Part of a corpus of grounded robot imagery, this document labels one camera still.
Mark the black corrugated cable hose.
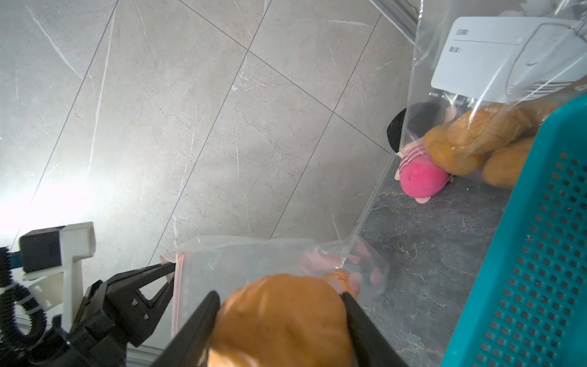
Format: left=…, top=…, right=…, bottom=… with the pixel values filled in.
left=0, top=247, right=47, bottom=354

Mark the pink dotted clear bag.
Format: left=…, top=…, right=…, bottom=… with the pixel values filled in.
left=161, top=235, right=390, bottom=335

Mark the plush doll pink black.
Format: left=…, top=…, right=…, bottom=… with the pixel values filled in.
left=387, top=102, right=452, bottom=204

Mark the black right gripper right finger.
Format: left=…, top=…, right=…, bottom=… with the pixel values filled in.
left=341, top=292, right=408, bottom=367

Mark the wrinkled brown potato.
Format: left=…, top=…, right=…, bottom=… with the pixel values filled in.
left=322, top=269, right=362, bottom=298

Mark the teal plastic basket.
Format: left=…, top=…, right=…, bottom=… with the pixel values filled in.
left=442, top=96, right=586, bottom=366

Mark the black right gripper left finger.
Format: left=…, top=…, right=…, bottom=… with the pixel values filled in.
left=151, top=291, right=221, bottom=367

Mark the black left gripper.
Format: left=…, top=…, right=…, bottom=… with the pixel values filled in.
left=29, top=262, right=176, bottom=366

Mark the yellow potato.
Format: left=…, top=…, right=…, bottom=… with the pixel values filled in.
left=482, top=137, right=535, bottom=189

